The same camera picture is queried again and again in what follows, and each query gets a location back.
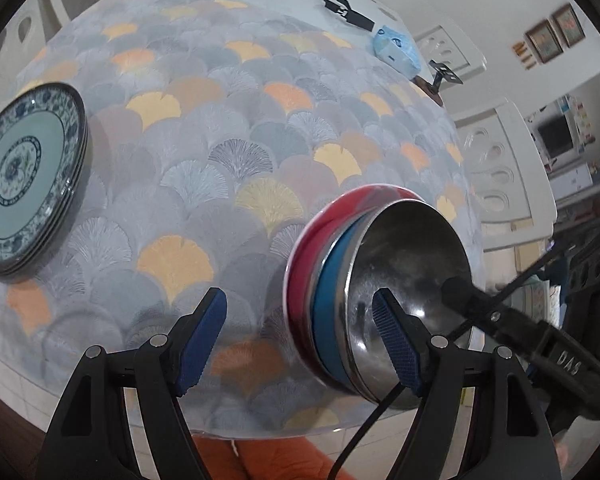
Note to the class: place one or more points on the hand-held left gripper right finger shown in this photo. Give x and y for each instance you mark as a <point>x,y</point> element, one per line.
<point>395,342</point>

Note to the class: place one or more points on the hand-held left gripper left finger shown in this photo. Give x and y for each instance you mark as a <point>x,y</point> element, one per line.
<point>205,345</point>

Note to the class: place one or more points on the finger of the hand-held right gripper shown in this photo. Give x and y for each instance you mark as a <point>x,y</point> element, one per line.
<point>480,305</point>

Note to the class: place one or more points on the blue steel-lined bowl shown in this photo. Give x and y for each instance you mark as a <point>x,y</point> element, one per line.
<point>410,260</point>

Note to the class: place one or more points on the red steel-lined bowl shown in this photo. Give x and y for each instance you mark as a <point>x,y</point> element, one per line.
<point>325,230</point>

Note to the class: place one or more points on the blue patterned plate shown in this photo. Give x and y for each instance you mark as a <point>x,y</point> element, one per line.
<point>25,170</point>
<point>66,221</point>

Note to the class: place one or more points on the black chair with holes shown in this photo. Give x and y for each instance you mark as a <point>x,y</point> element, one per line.
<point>592,260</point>

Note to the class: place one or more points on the white chair with oval holes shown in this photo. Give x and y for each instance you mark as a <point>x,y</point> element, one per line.
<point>30,25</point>
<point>445,45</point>
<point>500,160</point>

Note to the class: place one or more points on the fan-patterned tablecloth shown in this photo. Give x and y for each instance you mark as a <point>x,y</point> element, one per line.
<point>205,160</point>

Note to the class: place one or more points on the white microwave oven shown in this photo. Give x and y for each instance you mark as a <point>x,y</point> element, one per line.
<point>555,135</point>

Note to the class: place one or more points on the light blue packet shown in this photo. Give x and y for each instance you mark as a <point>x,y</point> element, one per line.
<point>395,50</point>

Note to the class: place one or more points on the brown framed picture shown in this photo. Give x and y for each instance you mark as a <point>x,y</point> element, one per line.
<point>569,22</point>
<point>545,40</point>

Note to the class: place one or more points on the black metal tool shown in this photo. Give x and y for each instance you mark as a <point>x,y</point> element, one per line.
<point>347,10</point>

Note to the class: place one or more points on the black metal bracket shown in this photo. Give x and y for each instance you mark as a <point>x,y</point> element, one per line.
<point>442,75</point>

